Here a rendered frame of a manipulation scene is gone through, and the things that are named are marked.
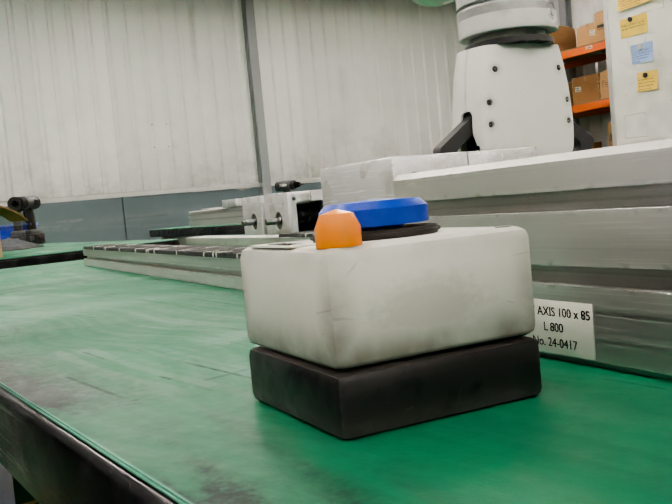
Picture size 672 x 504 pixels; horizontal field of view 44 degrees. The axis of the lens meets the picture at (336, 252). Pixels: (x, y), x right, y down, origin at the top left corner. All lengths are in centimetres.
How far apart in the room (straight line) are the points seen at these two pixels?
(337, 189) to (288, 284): 23
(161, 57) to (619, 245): 1224
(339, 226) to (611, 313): 12
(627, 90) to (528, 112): 334
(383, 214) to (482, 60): 44
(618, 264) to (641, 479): 12
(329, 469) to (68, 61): 1182
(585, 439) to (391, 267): 8
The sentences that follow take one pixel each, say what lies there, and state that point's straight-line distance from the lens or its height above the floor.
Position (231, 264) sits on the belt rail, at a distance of 80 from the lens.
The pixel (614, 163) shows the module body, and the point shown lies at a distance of 33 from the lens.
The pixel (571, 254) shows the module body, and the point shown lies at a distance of 35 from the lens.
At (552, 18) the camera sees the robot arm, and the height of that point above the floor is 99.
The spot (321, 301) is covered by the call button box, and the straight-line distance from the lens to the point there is 26.
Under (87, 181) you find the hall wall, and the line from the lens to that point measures 1190.
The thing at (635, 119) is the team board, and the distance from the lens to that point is 404.
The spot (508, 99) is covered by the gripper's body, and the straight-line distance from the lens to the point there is 72.
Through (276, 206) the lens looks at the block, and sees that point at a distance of 148.
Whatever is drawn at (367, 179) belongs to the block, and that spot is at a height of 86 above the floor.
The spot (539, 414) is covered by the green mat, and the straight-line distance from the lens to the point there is 28.
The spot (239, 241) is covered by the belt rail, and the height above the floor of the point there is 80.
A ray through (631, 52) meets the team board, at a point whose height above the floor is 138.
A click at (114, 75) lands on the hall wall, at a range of 1219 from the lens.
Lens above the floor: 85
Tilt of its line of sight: 4 degrees down
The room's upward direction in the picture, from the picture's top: 5 degrees counter-clockwise
